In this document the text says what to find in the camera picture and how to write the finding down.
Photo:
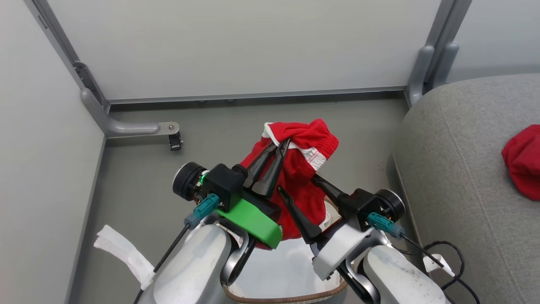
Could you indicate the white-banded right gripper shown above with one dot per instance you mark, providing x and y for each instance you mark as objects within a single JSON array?
[{"x": 337, "y": 249}]

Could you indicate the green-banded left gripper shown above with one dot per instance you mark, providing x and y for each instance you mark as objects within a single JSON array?
[{"x": 249, "y": 219}]

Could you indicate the red shorts with white stripes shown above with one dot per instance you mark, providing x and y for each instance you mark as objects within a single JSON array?
[{"x": 303, "y": 169}]

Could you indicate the red shirt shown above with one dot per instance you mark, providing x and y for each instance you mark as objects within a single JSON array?
[{"x": 525, "y": 160}]

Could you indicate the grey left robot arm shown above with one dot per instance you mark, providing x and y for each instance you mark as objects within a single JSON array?
[{"x": 194, "y": 270}]

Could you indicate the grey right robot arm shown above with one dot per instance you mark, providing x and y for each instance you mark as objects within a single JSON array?
[{"x": 396, "y": 278}]

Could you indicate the grey fabric sofa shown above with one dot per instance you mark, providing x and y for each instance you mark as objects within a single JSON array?
[{"x": 472, "y": 169}]

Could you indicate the black caster wheel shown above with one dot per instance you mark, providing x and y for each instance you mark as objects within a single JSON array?
[{"x": 175, "y": 142}]

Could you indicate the white laundry basket brown rim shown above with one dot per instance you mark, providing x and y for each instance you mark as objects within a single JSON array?
[{"x": 291, "y": 299}]

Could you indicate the grey partition foot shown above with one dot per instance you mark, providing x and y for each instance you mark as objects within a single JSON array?
[{"x": 130, "y": 128}]

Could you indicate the white fabric strip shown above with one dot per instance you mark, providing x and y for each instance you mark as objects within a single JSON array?
[{"x": 122, "y": 251}]

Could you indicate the grey partition bottom rail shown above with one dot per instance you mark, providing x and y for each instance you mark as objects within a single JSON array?
[{"x": 253, "y": 95}]

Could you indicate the grey partition corner post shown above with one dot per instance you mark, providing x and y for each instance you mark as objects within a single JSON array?
[{"x": 424, "y": 71}]

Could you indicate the dark metal hinge bracket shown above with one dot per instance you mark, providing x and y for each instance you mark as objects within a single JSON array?
[{"x": 86, "y": 80}]

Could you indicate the grey partition post with foot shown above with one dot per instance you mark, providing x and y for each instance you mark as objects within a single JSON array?
[{"x": 55, "y": 31}]

